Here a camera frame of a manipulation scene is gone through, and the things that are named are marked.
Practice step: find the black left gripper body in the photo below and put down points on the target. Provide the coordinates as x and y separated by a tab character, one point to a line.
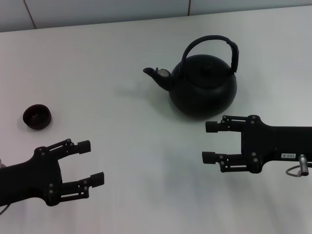
29	180

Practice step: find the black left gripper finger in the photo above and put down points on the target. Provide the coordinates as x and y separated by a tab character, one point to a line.
83	147
97	179

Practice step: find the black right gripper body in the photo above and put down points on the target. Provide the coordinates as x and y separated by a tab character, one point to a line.
268	143

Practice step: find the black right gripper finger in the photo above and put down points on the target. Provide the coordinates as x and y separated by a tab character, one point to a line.
212	126
208	157

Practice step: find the black round teapot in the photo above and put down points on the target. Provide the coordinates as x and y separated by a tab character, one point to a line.
202	92

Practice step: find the dark brown teacup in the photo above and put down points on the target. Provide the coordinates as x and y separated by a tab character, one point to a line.
36	118

